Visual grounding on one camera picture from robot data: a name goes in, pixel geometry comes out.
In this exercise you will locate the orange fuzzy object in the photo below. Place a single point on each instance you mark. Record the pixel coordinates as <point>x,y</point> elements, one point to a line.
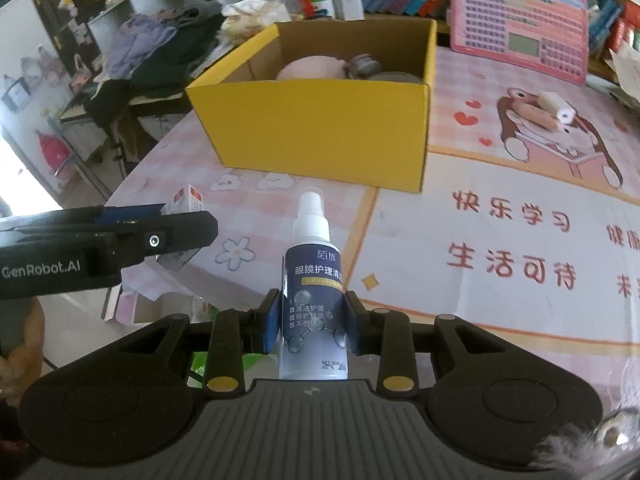
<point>22,340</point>

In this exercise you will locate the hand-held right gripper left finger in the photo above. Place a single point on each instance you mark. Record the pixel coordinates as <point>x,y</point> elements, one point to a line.
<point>274,322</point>

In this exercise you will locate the yellow cardboard box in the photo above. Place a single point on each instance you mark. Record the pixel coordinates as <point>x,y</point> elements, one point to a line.
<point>310,130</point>

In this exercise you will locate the white paper roll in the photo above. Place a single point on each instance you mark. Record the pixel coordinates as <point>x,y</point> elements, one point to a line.
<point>557,107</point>

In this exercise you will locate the small red white box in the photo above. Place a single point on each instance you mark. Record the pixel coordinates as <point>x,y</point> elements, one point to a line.
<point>189,197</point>

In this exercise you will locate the tissue pack in plastic bag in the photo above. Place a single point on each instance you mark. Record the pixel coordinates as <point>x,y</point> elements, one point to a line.
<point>255,20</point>

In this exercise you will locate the grey fluffy plush toy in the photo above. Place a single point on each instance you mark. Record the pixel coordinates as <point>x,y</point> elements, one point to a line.
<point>600,435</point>

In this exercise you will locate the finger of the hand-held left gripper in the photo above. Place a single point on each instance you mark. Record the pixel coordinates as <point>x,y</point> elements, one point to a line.
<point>185,235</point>
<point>130,214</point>

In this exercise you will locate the grey round roll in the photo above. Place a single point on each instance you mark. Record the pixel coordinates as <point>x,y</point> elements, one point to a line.
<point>397,78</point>

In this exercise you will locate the pink learning tablet toy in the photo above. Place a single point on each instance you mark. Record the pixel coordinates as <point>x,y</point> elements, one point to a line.
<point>520,20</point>

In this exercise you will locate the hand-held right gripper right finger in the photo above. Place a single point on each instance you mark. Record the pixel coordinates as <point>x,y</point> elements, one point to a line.
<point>351,322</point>

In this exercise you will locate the white paper sheet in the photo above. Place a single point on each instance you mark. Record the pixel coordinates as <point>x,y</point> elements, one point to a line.
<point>625,75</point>

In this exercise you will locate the red bag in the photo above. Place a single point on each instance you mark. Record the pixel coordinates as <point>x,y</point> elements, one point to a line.
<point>51,152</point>

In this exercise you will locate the dark clothes pile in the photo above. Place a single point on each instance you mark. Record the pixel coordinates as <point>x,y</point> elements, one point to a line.
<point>160,55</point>

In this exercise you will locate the pink brown cylinder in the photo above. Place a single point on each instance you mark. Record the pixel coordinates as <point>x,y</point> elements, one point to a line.
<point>534,115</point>

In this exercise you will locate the pink plush toy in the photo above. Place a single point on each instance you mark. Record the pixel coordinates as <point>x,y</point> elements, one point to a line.
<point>310,69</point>

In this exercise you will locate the white blue spray bottle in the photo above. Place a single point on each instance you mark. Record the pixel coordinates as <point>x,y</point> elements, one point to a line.
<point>315,280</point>

